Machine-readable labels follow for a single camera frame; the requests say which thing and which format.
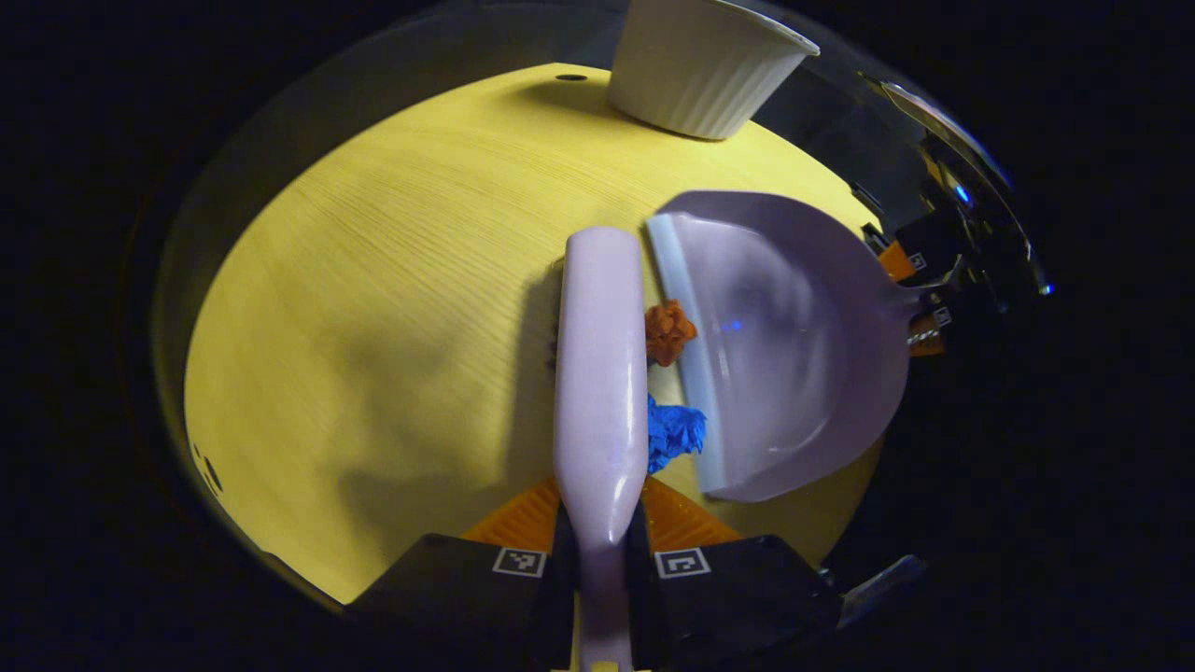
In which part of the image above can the white ribbed garbage bin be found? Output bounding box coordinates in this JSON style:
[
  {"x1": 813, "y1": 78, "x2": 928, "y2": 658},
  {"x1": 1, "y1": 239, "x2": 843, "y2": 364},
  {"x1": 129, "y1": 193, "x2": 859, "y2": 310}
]
[{"x1": 608, "y1": 0, "x2": 822, "y2": 141}]

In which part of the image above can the orange paper trash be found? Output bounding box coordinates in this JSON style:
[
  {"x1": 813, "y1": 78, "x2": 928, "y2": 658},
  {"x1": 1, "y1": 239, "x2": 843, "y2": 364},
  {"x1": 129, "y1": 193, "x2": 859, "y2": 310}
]
[{"x1": 644, "y1": 299, "x2": 698, "y2": 367}]

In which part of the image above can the small pink broom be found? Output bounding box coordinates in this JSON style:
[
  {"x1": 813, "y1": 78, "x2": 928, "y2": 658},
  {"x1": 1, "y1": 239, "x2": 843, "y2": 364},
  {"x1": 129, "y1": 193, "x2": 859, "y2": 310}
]
[{"x1": 551, "y1": 226, "x2": 652, "y2": 672}]

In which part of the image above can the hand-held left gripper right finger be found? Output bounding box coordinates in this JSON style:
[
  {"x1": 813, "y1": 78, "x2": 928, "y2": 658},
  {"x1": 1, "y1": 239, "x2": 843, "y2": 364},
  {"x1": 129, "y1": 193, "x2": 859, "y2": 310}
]
[{"x1": 624, "y1": 476, "x2": 843, "y2": 669}]

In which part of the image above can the pink dustpan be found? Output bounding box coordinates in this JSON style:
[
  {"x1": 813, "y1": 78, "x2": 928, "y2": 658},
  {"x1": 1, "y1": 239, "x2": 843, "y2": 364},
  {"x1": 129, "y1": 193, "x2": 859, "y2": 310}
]
[{"x1": 644, "y1": 189, "x2": 946, "y2": 503}]

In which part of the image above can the blue paper trash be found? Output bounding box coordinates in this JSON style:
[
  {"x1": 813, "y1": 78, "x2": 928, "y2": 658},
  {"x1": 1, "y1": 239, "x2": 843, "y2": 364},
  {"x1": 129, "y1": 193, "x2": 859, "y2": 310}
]
[{"x1": 646, "y1": 394, "x2": 708, "y2": 475}]

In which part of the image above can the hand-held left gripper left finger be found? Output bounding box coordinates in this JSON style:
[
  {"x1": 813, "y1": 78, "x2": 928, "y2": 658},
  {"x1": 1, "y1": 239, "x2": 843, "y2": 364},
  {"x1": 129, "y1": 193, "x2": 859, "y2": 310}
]
[{"x1": 345, "y1": 476, "x2": 580, "y2": 669}]

